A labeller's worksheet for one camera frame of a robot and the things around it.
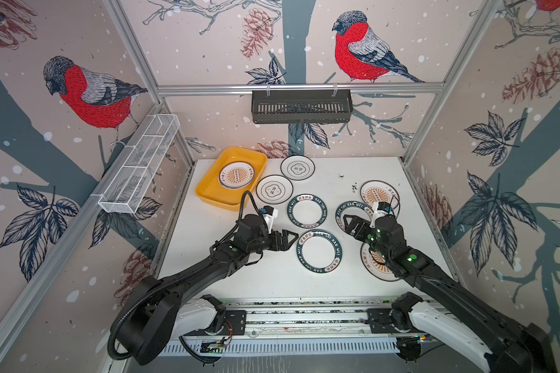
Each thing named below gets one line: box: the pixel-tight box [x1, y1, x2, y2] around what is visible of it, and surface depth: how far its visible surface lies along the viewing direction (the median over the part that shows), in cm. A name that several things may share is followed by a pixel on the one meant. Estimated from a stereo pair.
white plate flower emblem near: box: [255, 174, 294, 205], surface depth 112 cm
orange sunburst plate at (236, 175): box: [217, 160, 256, 190], surface depth 116 cm
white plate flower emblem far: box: [280, 154, 316, 182], surface depth 120 cm
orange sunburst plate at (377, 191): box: [360, 179, 400, 212], surface depth 109 cm
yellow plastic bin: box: [194, 146, 268, 212], surface depth 116 cm
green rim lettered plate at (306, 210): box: [287, 193, 328, 230], surface depth 103 cm
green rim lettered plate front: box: [296, 229, 343, 274], surface depth 91 cm
